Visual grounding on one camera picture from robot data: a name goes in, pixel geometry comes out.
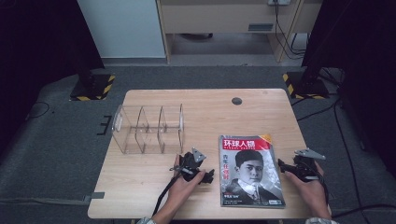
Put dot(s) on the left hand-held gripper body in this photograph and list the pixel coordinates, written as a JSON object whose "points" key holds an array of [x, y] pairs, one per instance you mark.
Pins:
{"points": [[190, 165]]}

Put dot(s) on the magazine with portrait cover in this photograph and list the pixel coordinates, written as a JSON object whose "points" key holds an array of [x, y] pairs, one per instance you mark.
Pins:
{"points": [[249, 174]]}

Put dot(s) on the grey tape strip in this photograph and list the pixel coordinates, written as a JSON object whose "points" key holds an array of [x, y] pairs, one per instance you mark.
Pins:
{"points": [[95, 196]]}

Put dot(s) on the black curtain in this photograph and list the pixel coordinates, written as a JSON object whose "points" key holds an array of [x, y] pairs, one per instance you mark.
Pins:
{"points": [[37, 46], [361, 62]]}

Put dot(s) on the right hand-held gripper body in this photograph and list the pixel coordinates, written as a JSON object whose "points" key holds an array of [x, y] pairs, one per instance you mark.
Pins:
{"points": [[306, 169]]}

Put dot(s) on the black stand base striped edge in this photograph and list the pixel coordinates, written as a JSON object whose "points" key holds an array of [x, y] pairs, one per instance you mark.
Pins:
{"points": [[91, 88], [306, 87]]}

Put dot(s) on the dark round table grommet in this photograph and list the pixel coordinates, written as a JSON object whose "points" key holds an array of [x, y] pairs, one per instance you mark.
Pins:
{"points": [[236, 101]]}

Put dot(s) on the person's left hand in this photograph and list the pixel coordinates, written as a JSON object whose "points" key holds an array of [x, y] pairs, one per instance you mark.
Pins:
{"points": [[183, 189]]}

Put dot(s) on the white power strip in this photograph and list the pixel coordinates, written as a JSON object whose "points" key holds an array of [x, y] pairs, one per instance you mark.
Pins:
{"points": [[279, 2]]}

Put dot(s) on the person's right hand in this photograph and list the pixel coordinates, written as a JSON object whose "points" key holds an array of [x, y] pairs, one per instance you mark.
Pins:
{"points": [[313, 193]]}

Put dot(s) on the clear acrylic divider rack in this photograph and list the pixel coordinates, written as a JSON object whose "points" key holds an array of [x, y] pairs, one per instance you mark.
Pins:
{"points": [[146, 137]]}

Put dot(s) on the white panel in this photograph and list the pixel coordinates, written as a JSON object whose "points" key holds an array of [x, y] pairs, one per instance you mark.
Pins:
{"points": [[121, 28]]}

